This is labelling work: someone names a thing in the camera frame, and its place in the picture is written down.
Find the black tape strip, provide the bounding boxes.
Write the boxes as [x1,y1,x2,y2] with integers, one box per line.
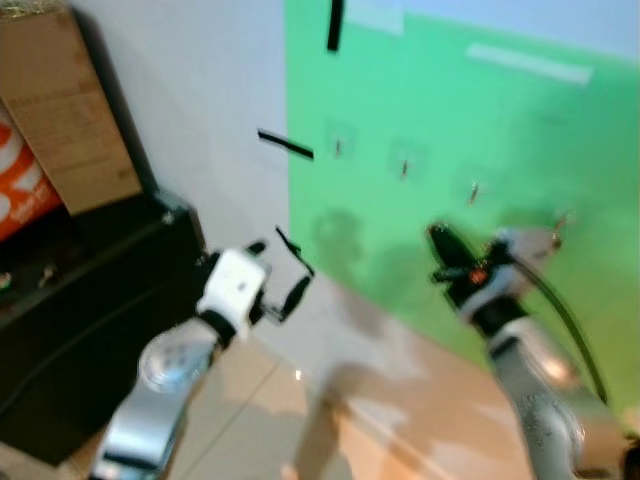
[326,0,347,54]
[256,129,316,162]
[274,227,317,280]

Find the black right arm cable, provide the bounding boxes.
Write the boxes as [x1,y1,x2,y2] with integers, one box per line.
[505,250,612,407]

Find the green wall sheet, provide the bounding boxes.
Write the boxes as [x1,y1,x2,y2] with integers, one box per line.
[283,0,640,433]

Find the black cabinet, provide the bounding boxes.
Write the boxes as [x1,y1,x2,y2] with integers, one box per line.
[0,190,207,467]

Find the brown cardboard box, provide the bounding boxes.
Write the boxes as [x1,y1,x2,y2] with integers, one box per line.
[0,5,144,217]

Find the long white tape strip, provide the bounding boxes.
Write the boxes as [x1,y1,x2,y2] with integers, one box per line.
[464,41,597,87]

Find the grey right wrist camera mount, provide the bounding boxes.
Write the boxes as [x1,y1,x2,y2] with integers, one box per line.
[478,227,563,303]

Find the brass keys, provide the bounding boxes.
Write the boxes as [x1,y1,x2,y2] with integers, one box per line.
[546,222,573,251]

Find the short white tape strip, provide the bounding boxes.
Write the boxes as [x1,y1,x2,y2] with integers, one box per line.
[345,0,407,37]

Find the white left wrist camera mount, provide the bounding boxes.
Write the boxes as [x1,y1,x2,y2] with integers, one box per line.
[195,247,272,323]

